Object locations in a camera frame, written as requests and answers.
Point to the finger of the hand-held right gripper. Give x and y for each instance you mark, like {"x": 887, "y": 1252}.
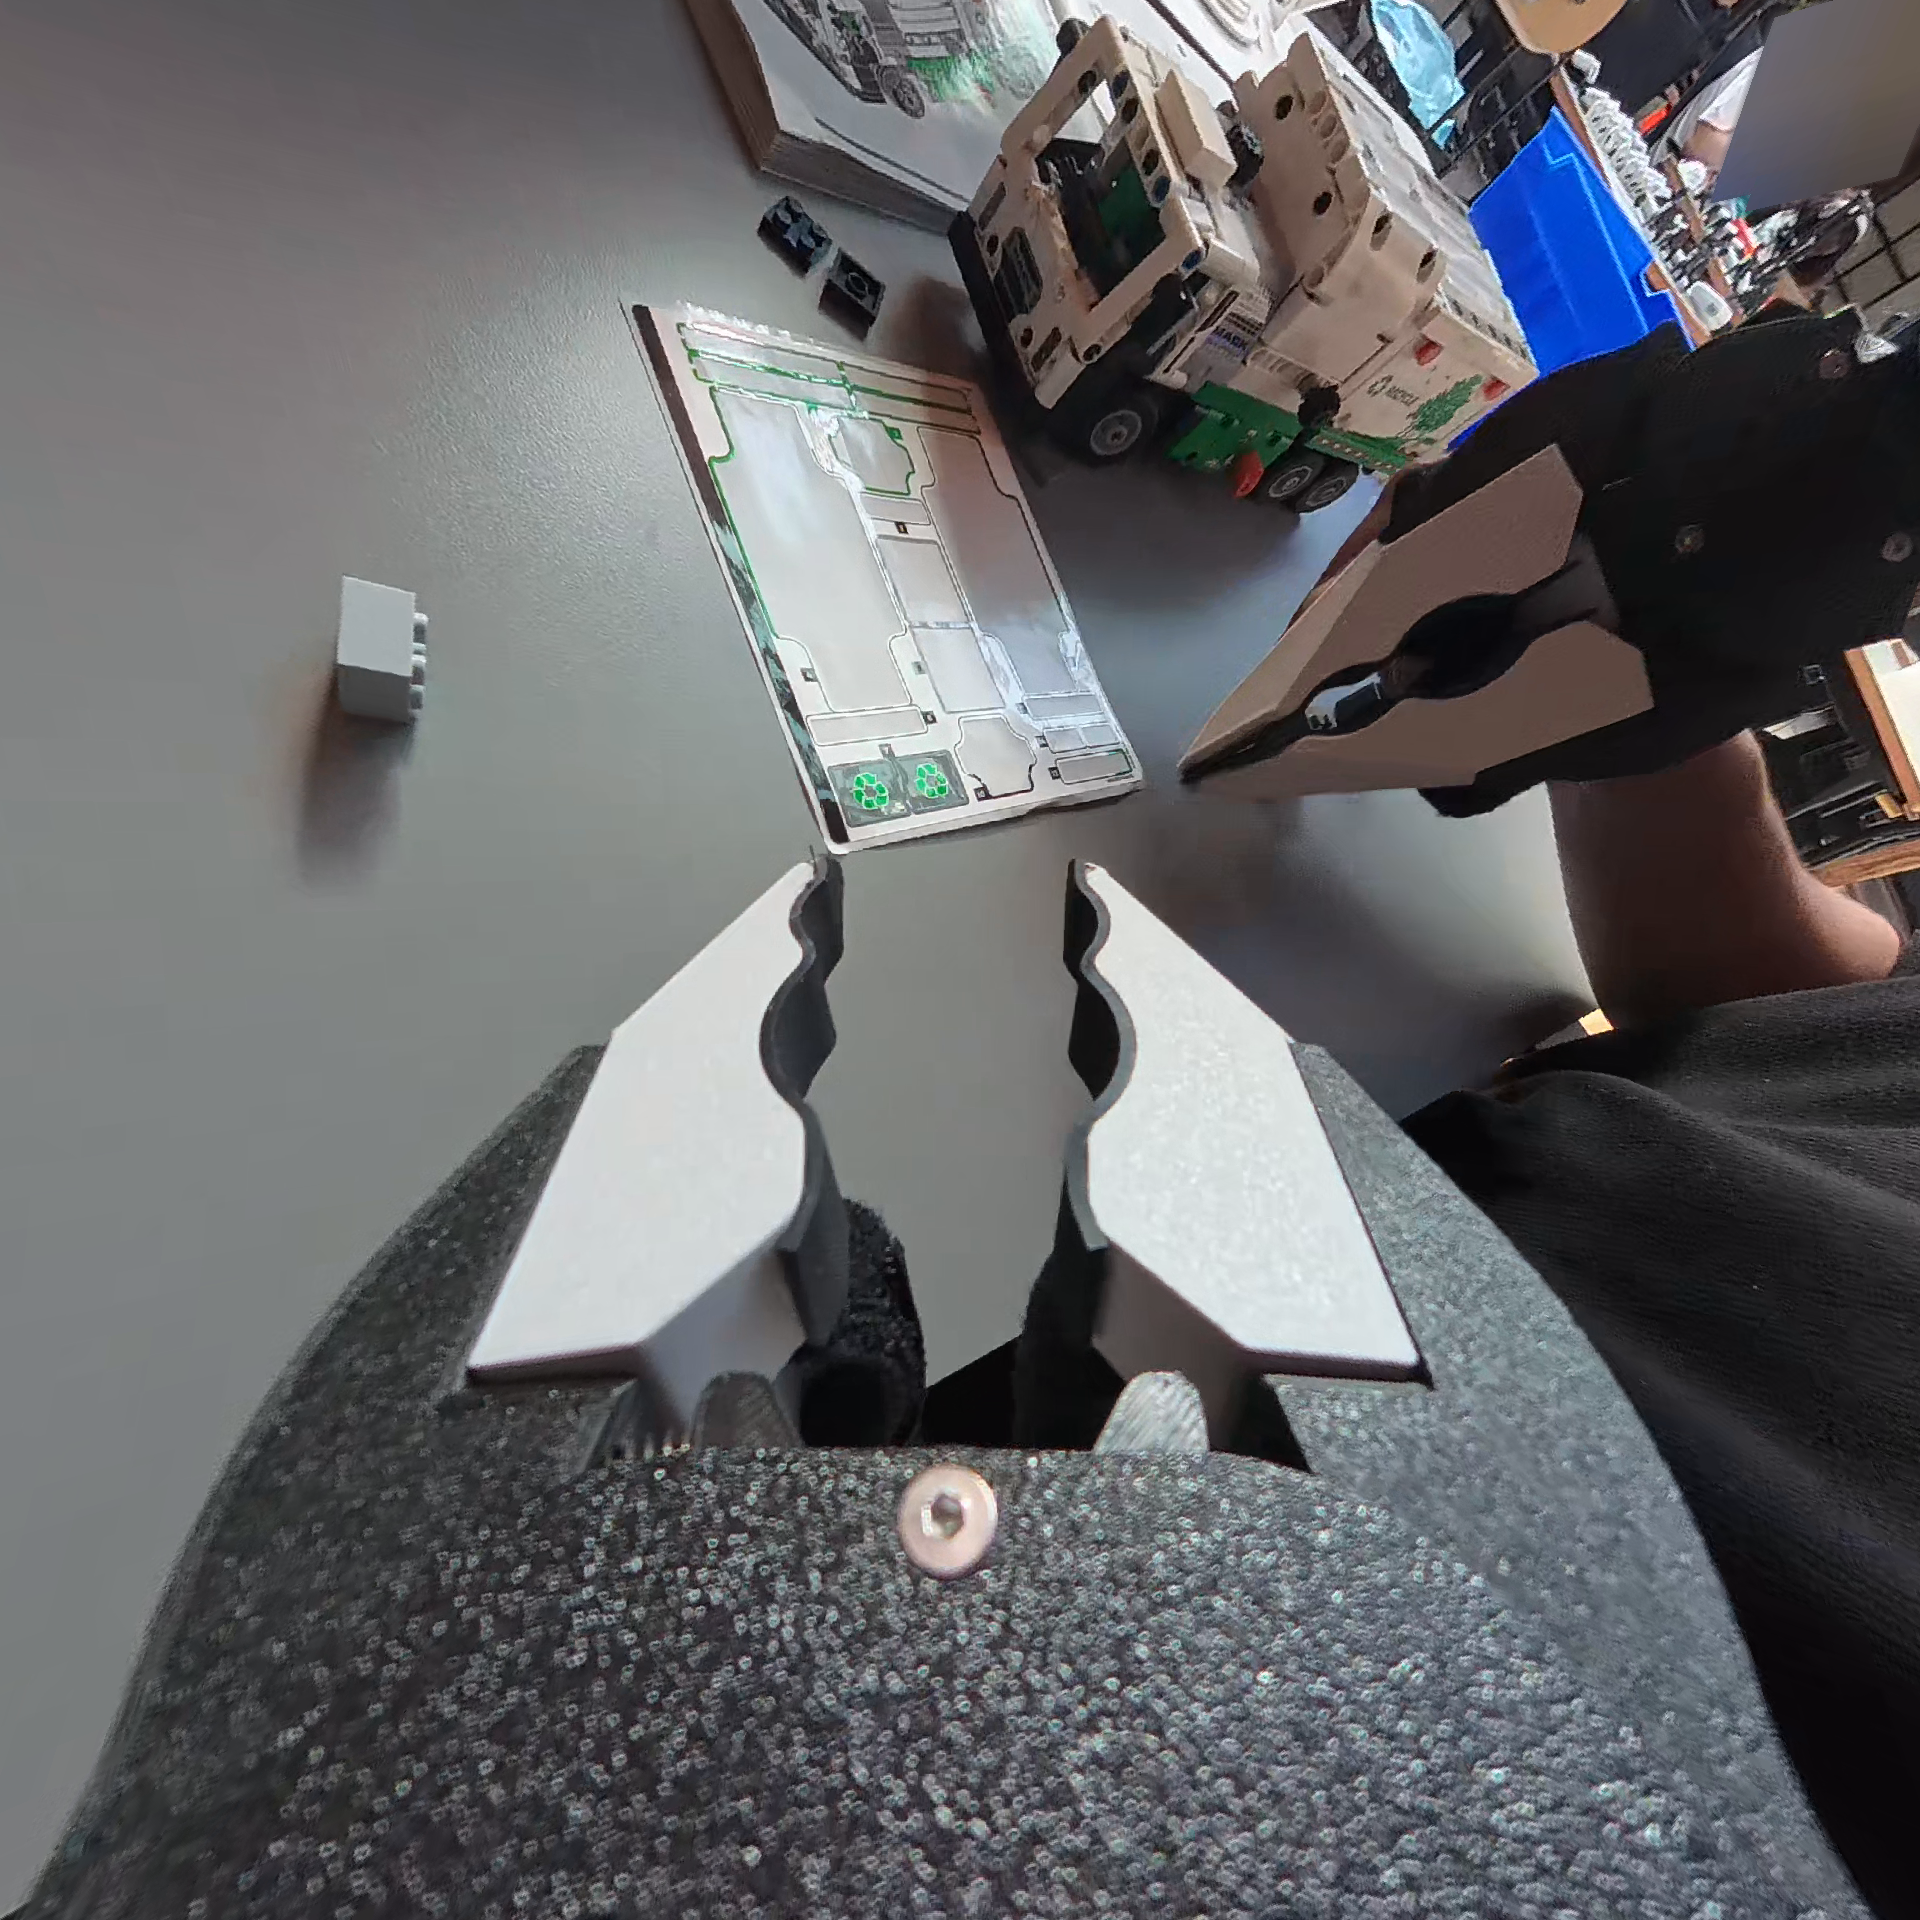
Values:
{"x": 1453, "y": 556}
{"x": 1500, "y": 721}

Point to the lego instruction booklet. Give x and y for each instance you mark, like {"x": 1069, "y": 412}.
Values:
{"x": 840, "y": 106}

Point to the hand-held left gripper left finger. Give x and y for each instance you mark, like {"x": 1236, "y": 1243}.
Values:
{"x": 674, "y": 1171}

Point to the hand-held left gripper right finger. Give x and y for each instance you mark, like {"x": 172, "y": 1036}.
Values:
{"x": 1231, "y": 1184}

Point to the blue plastic bin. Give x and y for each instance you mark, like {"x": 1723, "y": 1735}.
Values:
{"x": 1576, "y": 240}

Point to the white green sticker sheet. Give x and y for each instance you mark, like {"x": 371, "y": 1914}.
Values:
{"x": 840, "y": 599}

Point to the small black lego piece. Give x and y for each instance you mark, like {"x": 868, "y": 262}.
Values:
{"x": 796, "y": 236}
{"x": 852, "y": 288}

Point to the grey lego brick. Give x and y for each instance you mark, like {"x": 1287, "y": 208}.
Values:
{"x": 375, "y": 646}

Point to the person's right forearm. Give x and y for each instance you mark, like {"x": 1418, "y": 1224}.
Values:
{"x": 1680, "y": 868}

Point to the white lego truck model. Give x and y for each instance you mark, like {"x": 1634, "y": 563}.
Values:
{"x": 1348, "y": 299}

